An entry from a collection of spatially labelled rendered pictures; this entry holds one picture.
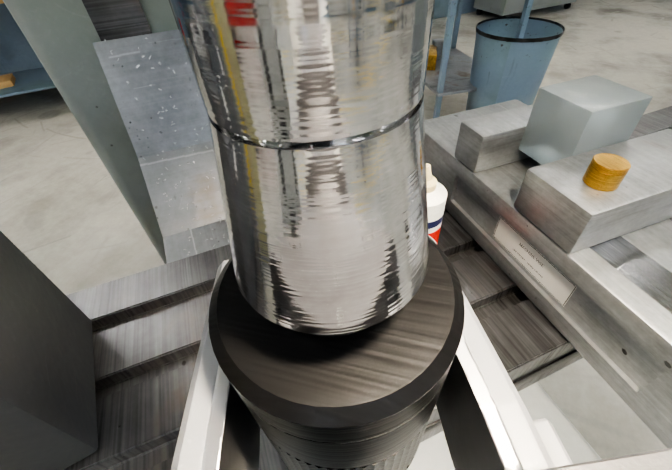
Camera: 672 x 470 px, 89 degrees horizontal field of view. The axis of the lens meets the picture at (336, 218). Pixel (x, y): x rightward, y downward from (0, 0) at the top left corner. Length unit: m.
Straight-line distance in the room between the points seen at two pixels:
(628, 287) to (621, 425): 1.21
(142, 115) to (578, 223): 0.50
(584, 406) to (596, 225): 1.21
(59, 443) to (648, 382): 0.37
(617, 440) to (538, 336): 1.14
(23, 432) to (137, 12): 0.45
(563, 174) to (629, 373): 0.14
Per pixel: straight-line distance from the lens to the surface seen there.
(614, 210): 0.29
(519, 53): 2.33
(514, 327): 0.33
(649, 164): 0.35
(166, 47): 0.55
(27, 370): 0.28
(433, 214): 0.30
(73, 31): 0.57
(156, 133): 0.54
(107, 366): 0.36
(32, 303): 0.32
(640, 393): 0.32
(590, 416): 1.46
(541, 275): 0.34
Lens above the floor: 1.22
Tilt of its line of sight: 42 degrees down
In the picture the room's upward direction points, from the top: 5 degrees counter-clockwise
